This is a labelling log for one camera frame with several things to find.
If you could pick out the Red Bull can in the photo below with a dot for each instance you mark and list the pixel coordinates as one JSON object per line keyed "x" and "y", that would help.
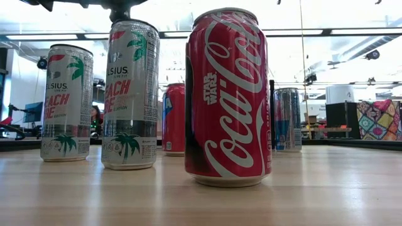
{"x": 287, "y": 125}

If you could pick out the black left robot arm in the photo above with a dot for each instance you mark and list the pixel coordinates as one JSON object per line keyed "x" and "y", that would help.
{"x": 119, "y": 14}

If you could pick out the red can blue letter print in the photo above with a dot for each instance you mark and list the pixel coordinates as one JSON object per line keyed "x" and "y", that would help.
{"x": 174, "y": 125}

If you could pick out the red Coca-Cola Star Wars can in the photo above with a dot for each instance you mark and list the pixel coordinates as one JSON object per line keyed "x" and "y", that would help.
{"x": 232, "y": 103}

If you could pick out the Celsius Peach Vibe can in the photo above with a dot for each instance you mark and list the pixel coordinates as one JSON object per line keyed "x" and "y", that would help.
{"x": 130, "y": 94}
{"x": 67, "y": 103}

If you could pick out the person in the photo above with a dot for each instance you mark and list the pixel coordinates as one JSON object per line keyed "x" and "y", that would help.
{"x": 96, "y": 120}

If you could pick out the cardboard box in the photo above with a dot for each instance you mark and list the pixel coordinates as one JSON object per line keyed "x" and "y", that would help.
{"x": 312, "y": 118}

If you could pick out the black cabinet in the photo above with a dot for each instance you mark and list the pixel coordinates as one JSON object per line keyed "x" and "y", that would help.
{"x": 336, "y": 116}

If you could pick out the wooden bench top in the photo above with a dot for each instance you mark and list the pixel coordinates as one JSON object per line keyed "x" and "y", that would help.
{"x": 337, "y": 129}

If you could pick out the white cylindrical tank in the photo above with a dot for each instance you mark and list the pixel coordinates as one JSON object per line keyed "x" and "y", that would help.
{"x": 340, "y": 94}

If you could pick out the computer monitor blue screen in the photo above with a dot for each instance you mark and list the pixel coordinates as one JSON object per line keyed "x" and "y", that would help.
{"x": 34, "y": 111}

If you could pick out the colourful patchwork quilt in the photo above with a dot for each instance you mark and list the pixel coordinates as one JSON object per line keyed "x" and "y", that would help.
{"x": 378, "y": 120}

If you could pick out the ceiling light strip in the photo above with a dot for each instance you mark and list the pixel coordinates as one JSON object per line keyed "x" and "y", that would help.
{"x": 41, "y": 37}
{"x": 364, "y": 31}

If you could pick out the black curved bar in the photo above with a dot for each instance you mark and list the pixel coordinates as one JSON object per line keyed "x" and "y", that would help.
{"x": 17, "y": 137}

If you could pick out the red bar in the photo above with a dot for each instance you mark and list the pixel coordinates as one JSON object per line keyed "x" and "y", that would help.
{"x": 6, "y": 120}

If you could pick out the black camera on pole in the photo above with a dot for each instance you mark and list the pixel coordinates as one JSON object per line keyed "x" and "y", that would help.
{"x": 311, "y": 78}

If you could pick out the black ceiling camera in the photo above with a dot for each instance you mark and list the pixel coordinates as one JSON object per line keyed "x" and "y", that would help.
{"x": 42, "y": 63}
{"x": 372, "y": 55}

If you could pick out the grey ceiling duct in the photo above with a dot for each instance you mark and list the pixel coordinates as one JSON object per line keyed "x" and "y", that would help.
{"x": 373, "y": 47}

